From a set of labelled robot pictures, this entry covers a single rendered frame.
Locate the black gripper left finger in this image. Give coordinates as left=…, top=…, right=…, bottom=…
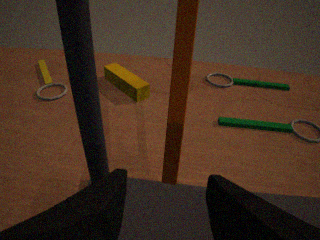
left=0, top=169, right=128, bottom=240

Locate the grey wire loop with green handle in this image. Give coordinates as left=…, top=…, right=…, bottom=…
left=219, top=116, right=320, bottom=143
left=205, top=73, right=289, bottom=91

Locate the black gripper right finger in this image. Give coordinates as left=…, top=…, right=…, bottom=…
left=205, top=175, right=320, bottom=240

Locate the yellow rectangular block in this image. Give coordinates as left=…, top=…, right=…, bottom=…
left=104, top=63, right=149, bottom=101

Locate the grey loop with yellow handle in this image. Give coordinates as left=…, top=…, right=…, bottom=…
left=36, top=60, right=68, bottom=101

